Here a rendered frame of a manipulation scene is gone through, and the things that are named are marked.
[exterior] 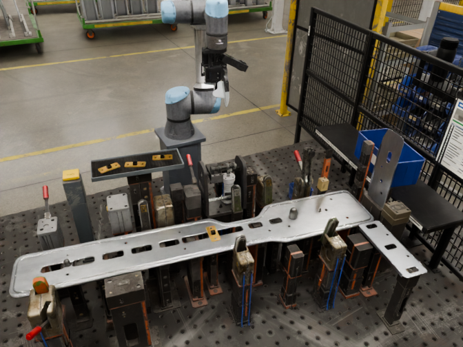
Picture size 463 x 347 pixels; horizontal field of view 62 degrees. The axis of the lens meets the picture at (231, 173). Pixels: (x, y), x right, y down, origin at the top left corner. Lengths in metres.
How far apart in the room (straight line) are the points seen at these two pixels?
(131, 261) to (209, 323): 0.41
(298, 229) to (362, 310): 0.43
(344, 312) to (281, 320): 0.27
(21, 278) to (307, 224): 1.05
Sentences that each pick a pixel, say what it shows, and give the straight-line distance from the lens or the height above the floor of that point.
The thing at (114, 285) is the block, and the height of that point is 1.03.
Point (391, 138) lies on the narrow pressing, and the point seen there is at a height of 1.31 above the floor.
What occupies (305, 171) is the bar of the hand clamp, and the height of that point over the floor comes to 1.11.
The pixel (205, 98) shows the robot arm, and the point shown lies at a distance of 1.88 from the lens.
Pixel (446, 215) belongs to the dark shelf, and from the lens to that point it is 1.82.
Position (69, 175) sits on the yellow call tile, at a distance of 1.66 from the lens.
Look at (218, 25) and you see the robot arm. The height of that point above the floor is 1.72.
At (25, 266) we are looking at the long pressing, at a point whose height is 1.00.
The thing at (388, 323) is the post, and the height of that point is 0.71.
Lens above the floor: 2.04
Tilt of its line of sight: 34 degrees down
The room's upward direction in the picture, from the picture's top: 1 degrees clockwise
